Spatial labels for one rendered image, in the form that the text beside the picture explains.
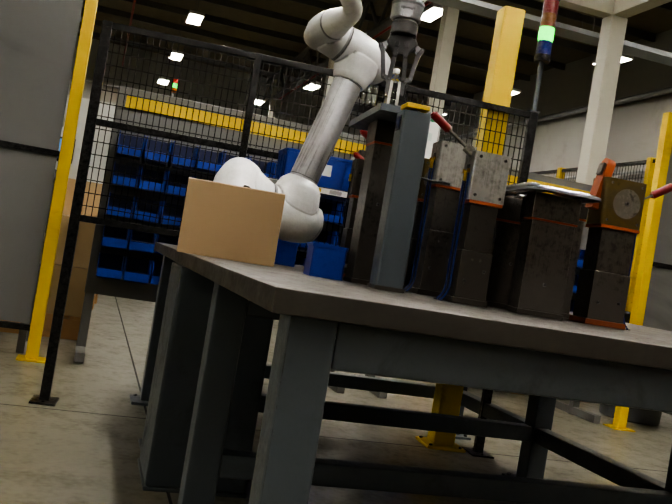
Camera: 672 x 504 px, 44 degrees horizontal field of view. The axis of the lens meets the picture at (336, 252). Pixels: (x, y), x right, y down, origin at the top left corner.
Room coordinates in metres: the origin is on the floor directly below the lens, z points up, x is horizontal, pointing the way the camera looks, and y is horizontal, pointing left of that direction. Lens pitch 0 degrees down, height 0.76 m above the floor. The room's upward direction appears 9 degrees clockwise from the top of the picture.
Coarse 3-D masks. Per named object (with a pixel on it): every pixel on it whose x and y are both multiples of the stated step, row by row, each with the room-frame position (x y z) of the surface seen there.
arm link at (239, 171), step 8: (232, 160) 2.72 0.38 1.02; (240, 160) 2.72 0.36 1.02; (248, 160) 2.74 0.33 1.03; (224, 168) 2.69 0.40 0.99; (232, 168) 2.67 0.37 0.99; (240, 168) 2.68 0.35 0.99; (248, 168) 2.69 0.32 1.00; (256, 168) 2.73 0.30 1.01; (216, 176) 2.69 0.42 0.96; (224, 176) 2.65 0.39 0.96; (232, 176) 2.64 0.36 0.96; (240, 176) 2.65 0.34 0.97; (248, 176) 2.66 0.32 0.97; (256, 176) 2.69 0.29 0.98; (264, 176) 2.73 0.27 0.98; (232, 184) 2.62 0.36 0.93; (240, 184) 2.62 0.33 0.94; (248, 184) 2.64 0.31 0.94; (256, 184) 2.67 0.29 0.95; (264, 184) 2.69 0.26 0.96; (272, 184) 2.73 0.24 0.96
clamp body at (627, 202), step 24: (624, 192) 2.01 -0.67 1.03; (600, 216) 2.01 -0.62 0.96; (624, 216) 2.02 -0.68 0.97; (600, 240) 2.01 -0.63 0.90; (624, 240) 2.02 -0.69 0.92; (600, 264) 2.01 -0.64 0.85; (624, 264) 2.03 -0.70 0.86; (600, 288) 2.01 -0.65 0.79; (624, 288) 2.02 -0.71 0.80; (576, 312) 2.06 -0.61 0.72; (600, 312) 2.01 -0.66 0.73; (624, 312) 2.03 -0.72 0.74
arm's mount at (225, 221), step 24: (192, 192) 2.48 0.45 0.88; (216, 192) 2.49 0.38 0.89; (240, 192) 2.51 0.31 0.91; (264, 192) 2.52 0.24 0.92; (192, 216) 2.48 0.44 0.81; (216, 216) 2.50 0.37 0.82; (240, 216) 2.51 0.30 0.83; (264, 216) 2.52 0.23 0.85; (192, 240) 2.49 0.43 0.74; (216, 240) 2.50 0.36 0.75; (240, 240) 2.51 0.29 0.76; (264, 240) 2.52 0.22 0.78; (264, 264) 2.52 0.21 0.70
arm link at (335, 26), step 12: (348, 0) 2.44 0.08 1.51; (360, 0) 2.52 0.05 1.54; (324, 12) 2.71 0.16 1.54; (336, 12) 2.64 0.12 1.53; (348, 12) 2.53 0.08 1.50; (360, 12) 2.56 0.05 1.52; (324, 24) 2.69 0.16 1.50; (336, 24) 2.65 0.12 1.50; (348, 24) 2.62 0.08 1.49; (336, 36) 2.71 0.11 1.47
